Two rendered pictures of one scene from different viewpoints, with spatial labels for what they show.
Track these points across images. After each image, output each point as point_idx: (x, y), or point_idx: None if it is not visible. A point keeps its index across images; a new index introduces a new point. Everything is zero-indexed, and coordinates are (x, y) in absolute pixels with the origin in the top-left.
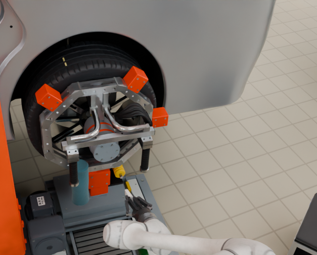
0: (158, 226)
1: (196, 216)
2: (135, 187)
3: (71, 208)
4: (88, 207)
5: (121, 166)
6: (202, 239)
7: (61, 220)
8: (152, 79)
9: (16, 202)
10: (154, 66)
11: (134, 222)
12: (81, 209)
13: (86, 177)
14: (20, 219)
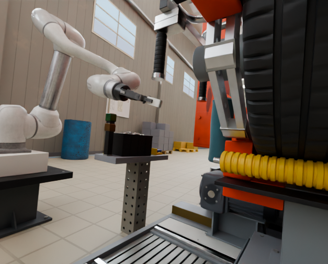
0: (104, 74)
1: None
2: None
3: (259, 238)
4: (249, 248)
5: (234, 154)
6: (71, 41)
7: (216, 176)
8: None
9: (197, 89)
10: None
11: (122, 68)
12: (250, 242)
13: (211, 113)
14: (199, 111)
